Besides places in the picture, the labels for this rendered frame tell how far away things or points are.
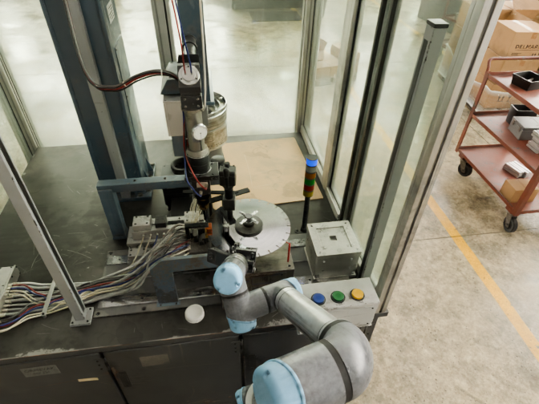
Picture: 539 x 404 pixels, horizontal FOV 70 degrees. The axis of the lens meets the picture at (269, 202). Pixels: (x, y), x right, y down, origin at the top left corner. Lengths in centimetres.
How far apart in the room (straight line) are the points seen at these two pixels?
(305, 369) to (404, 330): 181
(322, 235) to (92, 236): 102
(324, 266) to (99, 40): 122
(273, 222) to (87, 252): 82
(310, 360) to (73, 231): 146
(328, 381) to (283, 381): 8
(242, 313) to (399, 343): 150
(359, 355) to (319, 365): 8
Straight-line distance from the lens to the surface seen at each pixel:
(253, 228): 150
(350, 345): 76
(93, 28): 170
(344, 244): 157
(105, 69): 175
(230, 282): 103
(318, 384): 73
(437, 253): 298
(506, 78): 355
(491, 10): 99
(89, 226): 197
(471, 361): 255
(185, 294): 157
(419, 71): 109
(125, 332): 155
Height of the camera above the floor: 202
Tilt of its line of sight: 41 degrees down
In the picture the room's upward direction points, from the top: 2 degrees clockwise
